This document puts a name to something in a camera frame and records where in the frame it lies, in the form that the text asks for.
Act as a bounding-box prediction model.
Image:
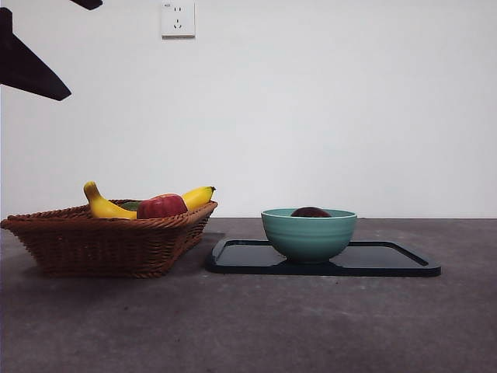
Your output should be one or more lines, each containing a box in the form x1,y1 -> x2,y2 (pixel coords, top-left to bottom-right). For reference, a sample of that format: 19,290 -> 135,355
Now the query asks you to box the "white wall socket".
161,0 -> 196,39

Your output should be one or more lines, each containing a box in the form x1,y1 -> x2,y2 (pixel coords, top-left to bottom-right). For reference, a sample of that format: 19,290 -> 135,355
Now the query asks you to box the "black rectangular tray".
204,238 -> 443,277

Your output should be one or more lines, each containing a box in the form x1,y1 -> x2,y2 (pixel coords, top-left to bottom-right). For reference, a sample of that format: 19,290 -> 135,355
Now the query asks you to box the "yellow banana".
83,181 -> 217,221

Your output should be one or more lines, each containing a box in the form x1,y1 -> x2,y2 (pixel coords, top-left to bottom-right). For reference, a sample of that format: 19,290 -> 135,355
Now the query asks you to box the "brown wicker basket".
0,200 -> 219,279

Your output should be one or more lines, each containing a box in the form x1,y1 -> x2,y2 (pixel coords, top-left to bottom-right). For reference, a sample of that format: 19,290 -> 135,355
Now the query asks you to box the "dark purple plum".
290,207 -> 332,218

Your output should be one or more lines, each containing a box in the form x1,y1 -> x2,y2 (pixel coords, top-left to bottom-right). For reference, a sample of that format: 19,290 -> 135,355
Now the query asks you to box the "teal ribbed bowl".
260,207 -> 358,265

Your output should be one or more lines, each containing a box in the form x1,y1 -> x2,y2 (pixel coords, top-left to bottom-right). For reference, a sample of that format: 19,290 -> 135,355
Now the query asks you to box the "red apple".
137,193 -> 189,219

